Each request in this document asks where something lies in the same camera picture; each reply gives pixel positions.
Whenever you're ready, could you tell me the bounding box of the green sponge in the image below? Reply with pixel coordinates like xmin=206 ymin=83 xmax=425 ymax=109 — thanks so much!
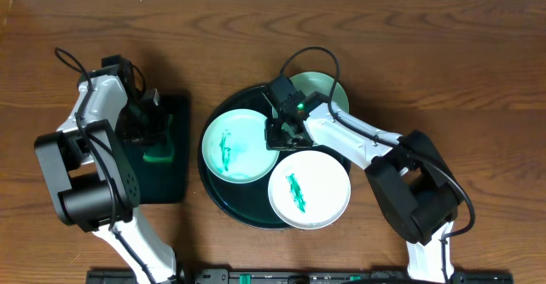
xmin=142 ymin=114 xmax=175 ymax=163

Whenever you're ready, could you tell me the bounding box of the mint plate stained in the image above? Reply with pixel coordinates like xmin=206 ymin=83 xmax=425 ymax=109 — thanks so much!
xmin=201 ymin=109 xmax=280 ymax=184

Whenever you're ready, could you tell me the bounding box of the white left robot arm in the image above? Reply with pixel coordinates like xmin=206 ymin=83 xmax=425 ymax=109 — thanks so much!
xmin=34 ymin=75 xmax=177 ymax=283

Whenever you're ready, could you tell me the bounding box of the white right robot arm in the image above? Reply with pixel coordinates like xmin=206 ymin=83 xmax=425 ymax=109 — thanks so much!
xmin=265 ymin=91 xmax=471 ymax=283

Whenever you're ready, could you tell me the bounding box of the rectangular dark green tray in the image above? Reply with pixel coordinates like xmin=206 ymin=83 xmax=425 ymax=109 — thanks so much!
xmin=122 ymin=95 xmax=190 ymax=204

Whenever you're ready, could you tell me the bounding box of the round dark green tray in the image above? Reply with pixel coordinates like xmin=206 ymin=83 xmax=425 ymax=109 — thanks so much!
xmin=197 ymin=82 xmax=352 ymax=230

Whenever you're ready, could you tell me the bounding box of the mint plate at back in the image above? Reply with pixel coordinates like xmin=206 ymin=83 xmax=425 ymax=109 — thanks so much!
xmin=267 ymin=71 xmax=350 ymax=113

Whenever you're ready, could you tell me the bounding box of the white plate green stain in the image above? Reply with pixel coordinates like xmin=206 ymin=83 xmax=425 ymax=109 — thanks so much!
xmin=268 ymin=150 xmax=351 ymax=230

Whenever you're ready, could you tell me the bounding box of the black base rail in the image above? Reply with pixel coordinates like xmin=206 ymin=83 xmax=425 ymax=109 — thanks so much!
xmin=85 ymin=269 xmax=514 ymax=284

